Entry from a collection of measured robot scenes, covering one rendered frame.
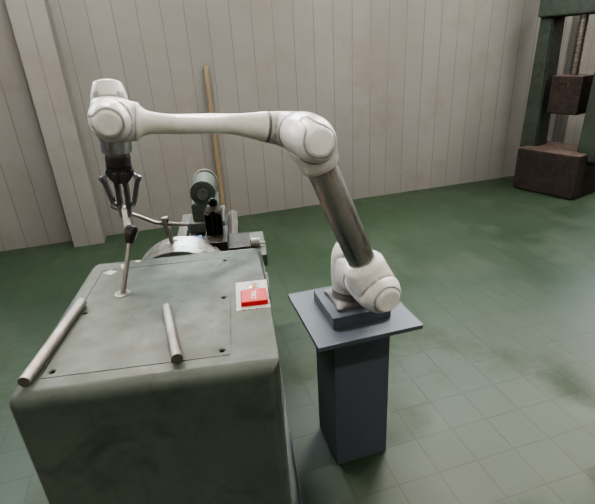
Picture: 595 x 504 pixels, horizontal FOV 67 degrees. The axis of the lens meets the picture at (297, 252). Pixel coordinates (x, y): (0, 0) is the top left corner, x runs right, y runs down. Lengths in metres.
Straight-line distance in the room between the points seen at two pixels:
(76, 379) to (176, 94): 4.36
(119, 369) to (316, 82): 4.72
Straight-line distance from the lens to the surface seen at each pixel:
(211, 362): 0.87
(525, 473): 2.45
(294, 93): 5.30
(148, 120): 1.31
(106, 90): 1.43
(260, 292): 1.05
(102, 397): 0.90
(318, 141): 1.32
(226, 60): 5.13
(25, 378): 0.95
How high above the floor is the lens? 1.77
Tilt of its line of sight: 24 degrees down
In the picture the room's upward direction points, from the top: 3 degrees counter-clockwise
